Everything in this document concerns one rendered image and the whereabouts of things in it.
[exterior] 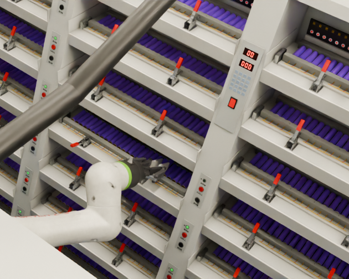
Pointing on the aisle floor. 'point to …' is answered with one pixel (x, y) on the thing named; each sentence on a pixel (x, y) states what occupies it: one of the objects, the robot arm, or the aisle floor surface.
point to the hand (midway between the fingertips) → (159, 165)
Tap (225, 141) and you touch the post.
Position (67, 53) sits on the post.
